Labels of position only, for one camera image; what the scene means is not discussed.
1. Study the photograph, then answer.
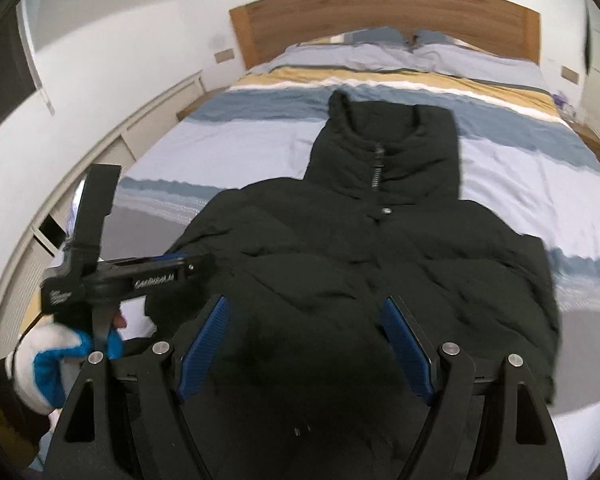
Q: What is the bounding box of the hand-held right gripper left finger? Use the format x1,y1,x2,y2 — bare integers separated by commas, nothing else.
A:
45,294,232,480

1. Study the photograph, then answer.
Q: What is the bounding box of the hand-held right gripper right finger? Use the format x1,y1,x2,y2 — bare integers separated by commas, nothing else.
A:
379,295,568,480

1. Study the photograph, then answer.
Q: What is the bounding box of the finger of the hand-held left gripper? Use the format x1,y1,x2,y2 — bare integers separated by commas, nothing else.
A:
67,164,124,262
100,251,213,302

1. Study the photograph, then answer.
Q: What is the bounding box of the black puffer jacket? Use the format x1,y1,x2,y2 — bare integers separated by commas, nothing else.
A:
145,89,563,480

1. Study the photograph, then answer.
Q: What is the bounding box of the person's left forearm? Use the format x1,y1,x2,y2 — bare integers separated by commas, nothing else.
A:
0,342,53,471

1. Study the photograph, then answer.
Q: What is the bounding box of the person's left hand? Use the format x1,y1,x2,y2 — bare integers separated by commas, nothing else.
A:
5,310,128,417

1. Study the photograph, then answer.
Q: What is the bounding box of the striped duvet bed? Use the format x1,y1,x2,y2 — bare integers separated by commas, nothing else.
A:
65,40,600,461

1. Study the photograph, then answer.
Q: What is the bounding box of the dark window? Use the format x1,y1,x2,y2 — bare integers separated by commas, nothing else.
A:
0,5,37,141

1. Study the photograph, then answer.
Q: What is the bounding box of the wooden nightstand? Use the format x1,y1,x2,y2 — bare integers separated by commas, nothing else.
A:
562,110,600,161

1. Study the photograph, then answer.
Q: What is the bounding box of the small purple object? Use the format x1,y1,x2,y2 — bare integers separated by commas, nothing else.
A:
554,91,578,118

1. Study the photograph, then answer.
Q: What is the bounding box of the wooden headboard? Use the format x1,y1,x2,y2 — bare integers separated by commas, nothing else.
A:
229,0,541,71

